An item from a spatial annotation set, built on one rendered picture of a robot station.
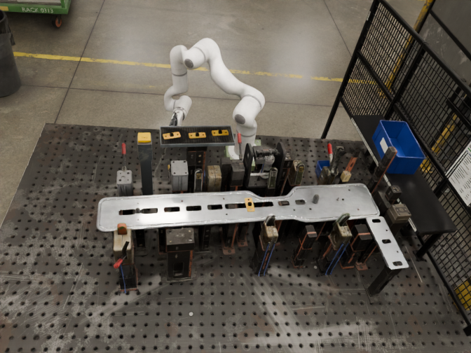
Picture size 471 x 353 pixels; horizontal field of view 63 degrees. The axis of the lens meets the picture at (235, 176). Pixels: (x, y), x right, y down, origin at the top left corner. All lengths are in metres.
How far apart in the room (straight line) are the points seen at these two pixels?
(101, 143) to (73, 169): 0.26
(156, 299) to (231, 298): 0.36
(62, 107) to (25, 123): 0.37
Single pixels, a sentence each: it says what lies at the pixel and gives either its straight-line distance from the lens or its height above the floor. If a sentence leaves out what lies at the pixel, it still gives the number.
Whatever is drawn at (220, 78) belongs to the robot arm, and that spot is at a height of 1.31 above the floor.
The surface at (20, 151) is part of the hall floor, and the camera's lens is 3.73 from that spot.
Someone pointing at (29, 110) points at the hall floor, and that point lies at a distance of 4.15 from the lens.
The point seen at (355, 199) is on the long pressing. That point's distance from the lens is 2.09.
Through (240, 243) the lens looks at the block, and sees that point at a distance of 2.10.
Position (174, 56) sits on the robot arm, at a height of 1.33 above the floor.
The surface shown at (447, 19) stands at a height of 1.11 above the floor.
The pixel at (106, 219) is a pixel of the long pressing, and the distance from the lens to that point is 1.82.
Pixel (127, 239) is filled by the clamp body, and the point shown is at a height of 1.06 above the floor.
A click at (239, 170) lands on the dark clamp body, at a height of 1.08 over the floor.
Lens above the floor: 2.45
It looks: 47 degrees down
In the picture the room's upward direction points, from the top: 10 degrees clockwise
